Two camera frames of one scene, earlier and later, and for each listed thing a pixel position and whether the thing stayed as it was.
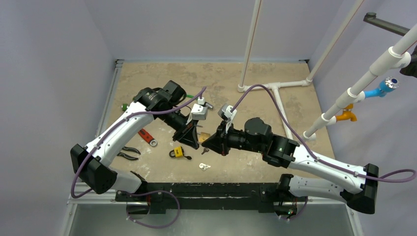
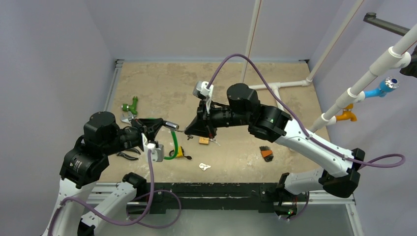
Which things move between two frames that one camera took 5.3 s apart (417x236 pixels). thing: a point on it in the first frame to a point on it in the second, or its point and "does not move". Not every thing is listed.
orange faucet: [347, 114] does not move
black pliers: [129, 148] does not move
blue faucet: [387, 85] does not move
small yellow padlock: [178, 151] does not move
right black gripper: [222, 139] to [204, 118]
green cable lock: [208, 104] to [171, 126]
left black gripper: [187, 134] to [147, 126]
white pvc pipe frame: [397, 57] does not move
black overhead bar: [371, 18] does not move
